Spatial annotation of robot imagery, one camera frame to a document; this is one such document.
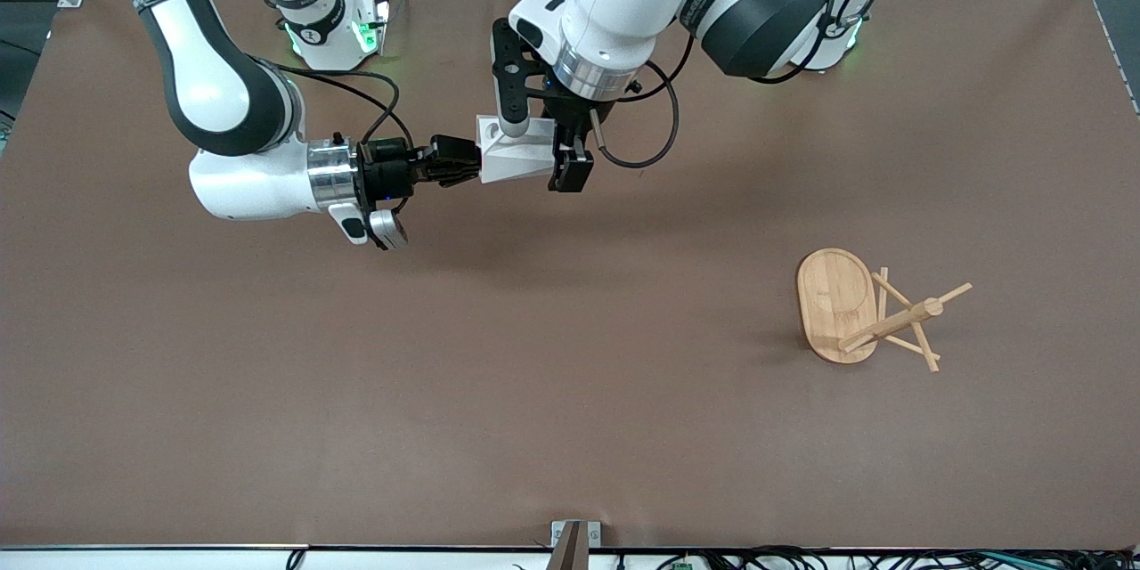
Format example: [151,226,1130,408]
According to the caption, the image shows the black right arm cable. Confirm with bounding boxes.
[267,62,416,149]

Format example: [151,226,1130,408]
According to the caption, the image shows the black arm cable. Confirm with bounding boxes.
[592,62,680,170]
[267,62,416,149]

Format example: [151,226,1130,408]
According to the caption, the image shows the wooden cup rack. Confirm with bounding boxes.
[796,248,973,373]

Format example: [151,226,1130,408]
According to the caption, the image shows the white angular cup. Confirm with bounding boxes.
[476,114,571,186]

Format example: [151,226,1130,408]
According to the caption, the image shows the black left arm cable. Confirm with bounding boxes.
[592,62,680,170]

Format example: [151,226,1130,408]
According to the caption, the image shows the black cable bundle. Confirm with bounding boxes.
[659,545,1140,570]

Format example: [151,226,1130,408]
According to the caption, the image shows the metal mount bracket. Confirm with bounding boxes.
[548,520,603,570]

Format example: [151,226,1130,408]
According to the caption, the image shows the brown table cover sheet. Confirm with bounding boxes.
[0,0,1140,550]

